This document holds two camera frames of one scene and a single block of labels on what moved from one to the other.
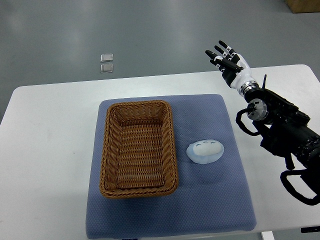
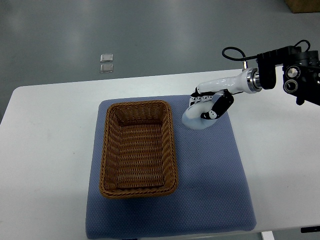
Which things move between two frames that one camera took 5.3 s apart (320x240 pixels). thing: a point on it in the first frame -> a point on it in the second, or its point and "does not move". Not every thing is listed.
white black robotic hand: [234, 69] -> [249, 80]
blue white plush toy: [204, 151] -> [191, 116]
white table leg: [268, 235] does not move
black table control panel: [310, 229] does not move
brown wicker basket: [139, 157] does not move
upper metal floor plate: [107, 57] does not move
